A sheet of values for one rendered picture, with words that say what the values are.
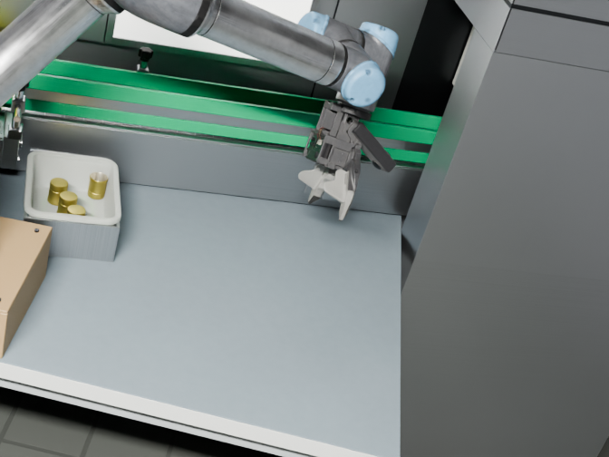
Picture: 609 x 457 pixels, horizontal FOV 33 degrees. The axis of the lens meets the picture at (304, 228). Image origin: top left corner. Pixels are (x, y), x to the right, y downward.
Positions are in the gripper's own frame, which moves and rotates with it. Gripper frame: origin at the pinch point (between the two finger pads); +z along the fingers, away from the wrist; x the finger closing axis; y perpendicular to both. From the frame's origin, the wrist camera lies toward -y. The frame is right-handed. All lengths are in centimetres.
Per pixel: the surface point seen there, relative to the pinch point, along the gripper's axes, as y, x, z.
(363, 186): -20.6, -29.2, -5.5
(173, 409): 24.9, 21.6, 35.5
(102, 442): 6, -65, 77
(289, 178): -4.0, -31.3, -2.1
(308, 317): -2.6, 2.0, 19.6
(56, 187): 44, -25, 13
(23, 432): 24, -69, 80
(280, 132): 1.8, -30.2, -10.7
